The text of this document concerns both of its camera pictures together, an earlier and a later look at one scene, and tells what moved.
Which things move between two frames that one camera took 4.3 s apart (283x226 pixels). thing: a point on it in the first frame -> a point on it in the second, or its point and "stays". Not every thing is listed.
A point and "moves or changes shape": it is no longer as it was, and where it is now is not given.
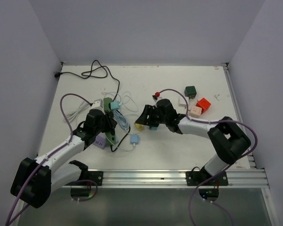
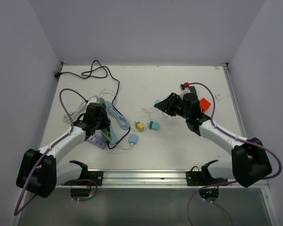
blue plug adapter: (134, 139) stays
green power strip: (110, 137) moves or changes shape
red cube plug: (203, 103) stays
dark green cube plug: (190, 92) stays
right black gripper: (148, 110) -> (166, 105)
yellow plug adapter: (139, 127) stays
